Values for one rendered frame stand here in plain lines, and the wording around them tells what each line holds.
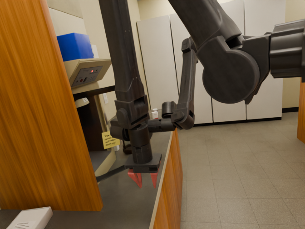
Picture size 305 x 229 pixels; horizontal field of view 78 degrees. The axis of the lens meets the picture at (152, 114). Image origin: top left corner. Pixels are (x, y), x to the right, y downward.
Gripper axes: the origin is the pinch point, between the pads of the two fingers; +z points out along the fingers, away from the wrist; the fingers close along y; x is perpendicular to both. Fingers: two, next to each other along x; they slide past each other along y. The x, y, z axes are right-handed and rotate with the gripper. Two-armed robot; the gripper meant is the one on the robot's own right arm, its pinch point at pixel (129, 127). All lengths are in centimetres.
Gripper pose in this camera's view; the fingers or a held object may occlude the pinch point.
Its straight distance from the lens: 82.9
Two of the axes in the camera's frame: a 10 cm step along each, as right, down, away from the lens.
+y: -1.6, -9.5, -2.8
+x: -1.9, 3.1, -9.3
